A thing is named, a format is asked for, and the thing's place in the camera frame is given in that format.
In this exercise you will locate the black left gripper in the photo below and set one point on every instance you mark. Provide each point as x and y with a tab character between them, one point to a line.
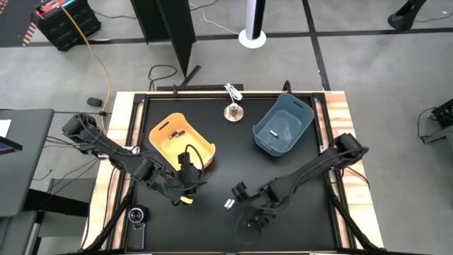
188	178

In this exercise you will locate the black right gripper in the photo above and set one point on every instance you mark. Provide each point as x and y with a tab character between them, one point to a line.
257	196

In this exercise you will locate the silver battery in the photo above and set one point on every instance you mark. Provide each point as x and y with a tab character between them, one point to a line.
274	133
227	204
231	203

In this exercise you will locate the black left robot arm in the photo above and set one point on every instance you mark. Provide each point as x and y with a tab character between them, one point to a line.
117	156

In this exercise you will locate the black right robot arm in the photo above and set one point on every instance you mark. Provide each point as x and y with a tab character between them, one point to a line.
308	170

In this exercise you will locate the yellow plastic bin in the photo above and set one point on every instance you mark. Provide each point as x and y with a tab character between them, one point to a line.
166	148

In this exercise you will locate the blue plastic bin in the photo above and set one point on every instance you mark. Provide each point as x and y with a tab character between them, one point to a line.
283	122

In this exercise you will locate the black power adapter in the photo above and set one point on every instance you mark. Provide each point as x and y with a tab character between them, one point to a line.
94	102

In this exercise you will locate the black divider panel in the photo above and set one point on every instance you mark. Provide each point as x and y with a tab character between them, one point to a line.
170	28

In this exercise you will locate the white pole with round base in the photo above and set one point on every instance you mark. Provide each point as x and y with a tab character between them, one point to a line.
252	37

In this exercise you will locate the grey desk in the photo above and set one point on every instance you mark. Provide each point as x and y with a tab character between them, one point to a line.
24	159

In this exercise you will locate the dark tablet device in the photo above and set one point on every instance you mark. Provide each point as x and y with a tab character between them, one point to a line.
10	145

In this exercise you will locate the black plastic crate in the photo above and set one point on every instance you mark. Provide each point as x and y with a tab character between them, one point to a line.
67	23

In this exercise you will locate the white paper sheet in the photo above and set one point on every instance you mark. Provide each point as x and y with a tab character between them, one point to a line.
5	127

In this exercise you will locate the black equipment stand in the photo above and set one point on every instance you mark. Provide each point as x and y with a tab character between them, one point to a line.
440	120

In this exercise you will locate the black stand foot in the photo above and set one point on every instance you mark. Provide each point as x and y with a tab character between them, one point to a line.
405	16

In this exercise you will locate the black table-level camera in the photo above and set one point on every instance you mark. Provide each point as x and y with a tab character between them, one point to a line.
137	215

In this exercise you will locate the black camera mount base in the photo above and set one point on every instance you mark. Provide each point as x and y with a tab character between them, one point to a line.
136	237

